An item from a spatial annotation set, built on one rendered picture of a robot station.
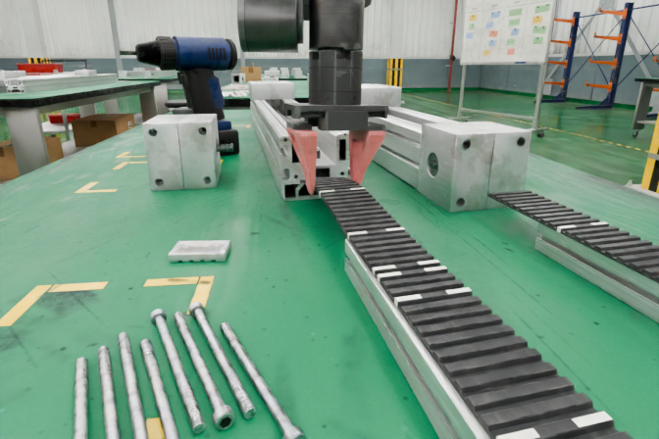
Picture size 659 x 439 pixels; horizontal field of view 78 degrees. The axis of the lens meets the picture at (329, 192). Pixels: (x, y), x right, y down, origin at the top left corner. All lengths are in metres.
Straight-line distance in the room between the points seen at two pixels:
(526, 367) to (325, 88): 0.31
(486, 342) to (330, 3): 0.33
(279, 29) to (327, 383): 0.32
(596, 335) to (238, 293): 0.25
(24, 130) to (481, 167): 2.63
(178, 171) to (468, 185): 0.39
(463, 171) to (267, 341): 0.32
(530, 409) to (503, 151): 0.36
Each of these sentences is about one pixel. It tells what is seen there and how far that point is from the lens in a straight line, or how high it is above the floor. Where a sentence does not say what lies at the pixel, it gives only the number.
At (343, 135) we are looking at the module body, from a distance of 0.53.
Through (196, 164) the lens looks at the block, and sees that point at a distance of 0.60.
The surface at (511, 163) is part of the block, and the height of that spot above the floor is 0.84.
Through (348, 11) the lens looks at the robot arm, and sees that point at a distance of 0.43.
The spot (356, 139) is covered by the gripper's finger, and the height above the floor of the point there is 0.87.
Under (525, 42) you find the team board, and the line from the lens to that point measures 6.28.
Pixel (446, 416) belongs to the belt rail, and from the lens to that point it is 0.23.
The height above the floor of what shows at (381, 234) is 0.81.
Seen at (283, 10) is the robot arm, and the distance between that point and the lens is 0.43.
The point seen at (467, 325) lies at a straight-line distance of 0.25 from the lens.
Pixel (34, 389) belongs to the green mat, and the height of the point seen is 0.78.
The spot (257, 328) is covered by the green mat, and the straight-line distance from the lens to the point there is 0.29.
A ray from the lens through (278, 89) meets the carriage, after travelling 1.08.
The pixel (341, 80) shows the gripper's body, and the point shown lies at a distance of 0.43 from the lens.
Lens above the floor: 0.95
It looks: 17 degrees down
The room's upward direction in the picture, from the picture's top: straight up
